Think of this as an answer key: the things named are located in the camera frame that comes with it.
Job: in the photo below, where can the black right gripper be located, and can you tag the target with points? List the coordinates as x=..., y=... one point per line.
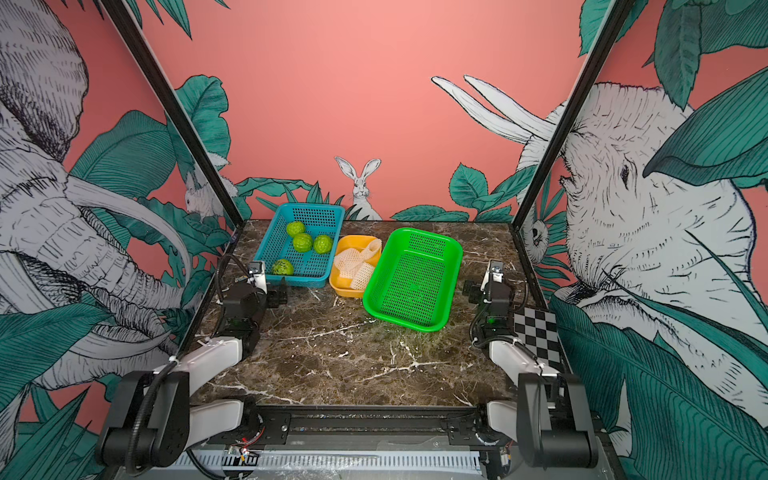
x=476, y=292

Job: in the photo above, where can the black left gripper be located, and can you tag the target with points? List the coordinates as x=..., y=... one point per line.
x=274, y=300

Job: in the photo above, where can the green custard apple front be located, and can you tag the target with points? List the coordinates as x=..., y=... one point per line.
x=283, y=267

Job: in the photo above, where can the green custard apple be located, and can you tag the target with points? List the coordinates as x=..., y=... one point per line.
x=323, y=244
x=295, y=228
x=283, y=267
x=302, y=243

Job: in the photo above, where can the teal plastic basket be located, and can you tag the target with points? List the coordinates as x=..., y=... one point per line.
x=311, y=270

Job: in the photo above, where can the bright green plastic basket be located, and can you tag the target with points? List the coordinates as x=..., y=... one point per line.
x=415, y=279

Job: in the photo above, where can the yellow plastic tub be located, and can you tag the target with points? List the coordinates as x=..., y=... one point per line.
x=356, y=242

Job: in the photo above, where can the white foam net sleeve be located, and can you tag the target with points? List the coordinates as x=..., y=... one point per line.
x=371, y=250

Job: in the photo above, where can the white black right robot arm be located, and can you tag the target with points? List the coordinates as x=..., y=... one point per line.
x=550, y=422

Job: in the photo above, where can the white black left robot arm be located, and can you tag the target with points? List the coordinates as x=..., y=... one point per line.
x=151, y=421

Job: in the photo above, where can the green custard apple middle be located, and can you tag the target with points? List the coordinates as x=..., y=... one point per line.
x=302, y=243

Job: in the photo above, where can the green custard apple right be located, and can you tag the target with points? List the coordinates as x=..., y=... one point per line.
x=323, y=244

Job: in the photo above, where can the green custard apple back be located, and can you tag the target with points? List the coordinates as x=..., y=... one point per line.
x=295, y=228

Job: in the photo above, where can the white foam net in tub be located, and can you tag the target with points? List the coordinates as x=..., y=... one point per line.
x=351, y=274

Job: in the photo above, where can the black white checkerboard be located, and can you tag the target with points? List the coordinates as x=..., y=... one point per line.
x=538, y=331

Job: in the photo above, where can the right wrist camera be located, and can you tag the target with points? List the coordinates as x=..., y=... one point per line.
x=495, y=271

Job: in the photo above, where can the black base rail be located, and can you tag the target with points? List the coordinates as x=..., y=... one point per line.
x=276, y=424

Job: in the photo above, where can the black right frame post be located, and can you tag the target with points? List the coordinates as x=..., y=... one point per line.
x=610, y=28

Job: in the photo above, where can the black frame post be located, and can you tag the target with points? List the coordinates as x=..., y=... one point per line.
x=129, y=31
x=610, y=28

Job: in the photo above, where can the black left frame post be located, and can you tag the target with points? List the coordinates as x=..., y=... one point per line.
x=129, y=31

